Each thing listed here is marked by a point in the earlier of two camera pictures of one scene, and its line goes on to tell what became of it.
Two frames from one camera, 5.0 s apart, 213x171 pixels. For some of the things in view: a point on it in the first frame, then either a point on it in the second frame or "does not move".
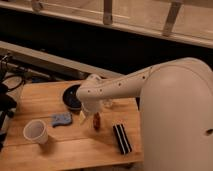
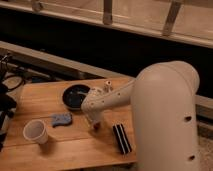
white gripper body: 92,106 to 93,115
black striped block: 122,139 does not move
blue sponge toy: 61,118 does not move
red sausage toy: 97,122 does not move
